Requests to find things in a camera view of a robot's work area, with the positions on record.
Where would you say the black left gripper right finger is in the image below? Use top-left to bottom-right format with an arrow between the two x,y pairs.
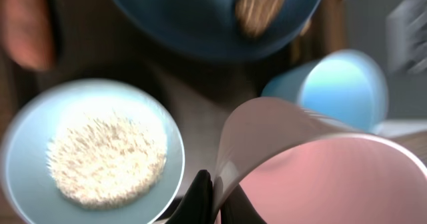
220,185 -> 266,224

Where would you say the white cooked rice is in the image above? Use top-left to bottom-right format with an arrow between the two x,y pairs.
47,113 -> 167,209

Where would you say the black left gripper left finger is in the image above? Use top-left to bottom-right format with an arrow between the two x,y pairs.
166,170 -> 213,224

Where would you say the light blue rice bowl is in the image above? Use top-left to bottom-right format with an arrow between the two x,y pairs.
1,79 -> 185,224

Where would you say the grey dishwasher rack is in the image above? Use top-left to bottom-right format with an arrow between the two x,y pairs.
343,0 -> 427,77

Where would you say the dark blue plate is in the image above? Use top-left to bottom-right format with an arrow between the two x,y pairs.
113,0 -> 321,61

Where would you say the light blue cup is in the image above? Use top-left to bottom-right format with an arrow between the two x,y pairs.
261,49 -> 389,133

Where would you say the brown round bread piece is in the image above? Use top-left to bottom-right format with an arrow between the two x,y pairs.
234,0 -> 285,39

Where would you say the orange carrot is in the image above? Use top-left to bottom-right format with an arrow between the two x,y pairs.
1,0 -> 56,71

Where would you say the brown serving tray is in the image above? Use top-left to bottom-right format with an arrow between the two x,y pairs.
1,0 -> 340,219

